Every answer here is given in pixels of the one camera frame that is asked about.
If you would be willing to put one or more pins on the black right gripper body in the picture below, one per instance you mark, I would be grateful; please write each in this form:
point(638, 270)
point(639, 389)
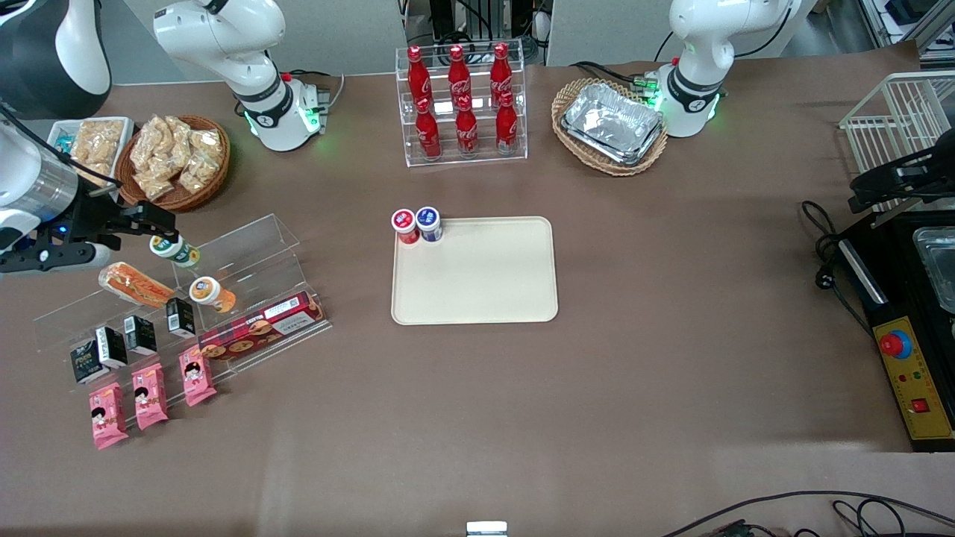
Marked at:
point(95, 217)

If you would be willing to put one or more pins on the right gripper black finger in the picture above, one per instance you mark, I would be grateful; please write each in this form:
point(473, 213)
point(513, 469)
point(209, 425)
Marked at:
point(153, 215)
point(142, 230)

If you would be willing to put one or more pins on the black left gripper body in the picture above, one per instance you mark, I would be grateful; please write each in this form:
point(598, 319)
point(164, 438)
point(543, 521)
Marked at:
point(916, 174)

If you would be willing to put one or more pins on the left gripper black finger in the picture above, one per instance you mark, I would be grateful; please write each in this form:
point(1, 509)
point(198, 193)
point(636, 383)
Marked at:
point(869, 203)
point(873, 181)

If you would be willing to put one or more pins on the triangle sandwich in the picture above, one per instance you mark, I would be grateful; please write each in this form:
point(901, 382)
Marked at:
point(134, 286)

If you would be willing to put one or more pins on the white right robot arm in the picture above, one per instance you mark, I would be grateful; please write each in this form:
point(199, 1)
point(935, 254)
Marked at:
point(224, 37)

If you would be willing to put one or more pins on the white rectangular snack tray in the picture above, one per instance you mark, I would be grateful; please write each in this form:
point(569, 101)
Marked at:
point(125, 149)

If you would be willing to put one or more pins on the metal tray in machine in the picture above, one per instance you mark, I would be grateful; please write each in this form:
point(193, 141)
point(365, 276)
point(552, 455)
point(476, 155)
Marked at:
point(938, 268)

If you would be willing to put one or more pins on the aluminium foil tray stack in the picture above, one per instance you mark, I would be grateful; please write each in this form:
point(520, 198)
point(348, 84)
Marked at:
point(612, 123)

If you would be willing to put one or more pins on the beige plastic tray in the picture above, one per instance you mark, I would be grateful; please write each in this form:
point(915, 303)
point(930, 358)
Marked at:
point(485, 276)

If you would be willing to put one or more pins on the clear bag beige snacks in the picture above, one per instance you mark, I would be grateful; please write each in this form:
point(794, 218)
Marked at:
point(183, 145)
point(149, 142)
point(207, 143)
point(198, 175)
point(155, 184)

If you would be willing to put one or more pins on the green lid cup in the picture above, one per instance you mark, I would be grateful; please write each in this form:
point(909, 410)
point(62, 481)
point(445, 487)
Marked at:
point(173, 250)

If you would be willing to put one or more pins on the beige rice cracker pack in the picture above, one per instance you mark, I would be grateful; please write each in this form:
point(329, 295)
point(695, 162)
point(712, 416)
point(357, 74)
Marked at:
point(98, 142)
point(97, 175)

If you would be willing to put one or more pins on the brown wicker basket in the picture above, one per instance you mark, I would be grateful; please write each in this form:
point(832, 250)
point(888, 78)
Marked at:
point(209, 190)

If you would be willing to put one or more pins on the black sealing machine yellow panel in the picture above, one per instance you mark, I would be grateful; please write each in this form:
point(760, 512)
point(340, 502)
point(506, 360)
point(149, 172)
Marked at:
point(895, 268)

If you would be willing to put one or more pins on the teal snack pack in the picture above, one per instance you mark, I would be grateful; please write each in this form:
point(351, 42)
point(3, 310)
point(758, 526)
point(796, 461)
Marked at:
point(64, 142)

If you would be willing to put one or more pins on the orange lid cup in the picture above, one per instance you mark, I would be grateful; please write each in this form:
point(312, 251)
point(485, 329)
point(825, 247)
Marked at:
point(210, 293)

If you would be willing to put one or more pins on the small black carton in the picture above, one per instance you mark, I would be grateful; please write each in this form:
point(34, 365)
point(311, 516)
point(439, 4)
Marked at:
point(140, 335)
point(85, 362)
point(180, 317)
point(112, 347)

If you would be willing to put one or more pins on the clear acrylic tiered stand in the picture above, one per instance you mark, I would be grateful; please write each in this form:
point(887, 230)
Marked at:
point(246, 246)

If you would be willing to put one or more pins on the red emergency stop button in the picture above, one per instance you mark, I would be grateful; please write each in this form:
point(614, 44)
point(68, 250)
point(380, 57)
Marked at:
point(895, 343)

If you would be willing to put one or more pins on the red cookie box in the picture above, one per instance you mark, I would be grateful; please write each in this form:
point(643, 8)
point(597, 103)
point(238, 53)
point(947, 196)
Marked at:
point(261, 328)

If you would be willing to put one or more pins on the pink snack pack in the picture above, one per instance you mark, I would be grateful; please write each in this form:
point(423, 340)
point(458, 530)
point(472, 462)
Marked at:
point(150, 397)
point(108, 416)
point(198, 377)

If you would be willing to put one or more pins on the red lid cup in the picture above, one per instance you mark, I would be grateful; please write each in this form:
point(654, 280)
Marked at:
point(405, 224)

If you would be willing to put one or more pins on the blue lid cup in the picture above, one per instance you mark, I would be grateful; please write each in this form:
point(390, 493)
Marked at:
point(429, 221)

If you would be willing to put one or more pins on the red cola bottle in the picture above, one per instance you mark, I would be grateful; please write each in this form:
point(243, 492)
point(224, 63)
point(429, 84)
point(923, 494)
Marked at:
point(467, 133)
point(418, 74)
point(501, 71)
point(428, 134)
point(459, 74)
point(506, 128)

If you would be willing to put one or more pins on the light wicker basket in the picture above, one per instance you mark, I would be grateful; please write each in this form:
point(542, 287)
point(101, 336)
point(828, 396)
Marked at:
point(567, 134)

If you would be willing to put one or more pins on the black background equipment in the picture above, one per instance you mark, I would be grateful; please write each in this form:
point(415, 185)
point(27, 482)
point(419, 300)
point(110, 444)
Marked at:
point(448, 19)

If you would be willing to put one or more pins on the clear acrylic bottle rack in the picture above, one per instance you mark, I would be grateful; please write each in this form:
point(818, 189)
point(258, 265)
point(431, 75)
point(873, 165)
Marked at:
point(515, 112)

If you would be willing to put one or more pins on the small white grey device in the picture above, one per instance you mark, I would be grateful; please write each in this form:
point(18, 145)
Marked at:
point(486, 529)

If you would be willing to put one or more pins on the aluminium frame structure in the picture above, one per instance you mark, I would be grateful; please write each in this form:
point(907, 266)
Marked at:
point(910, 22)

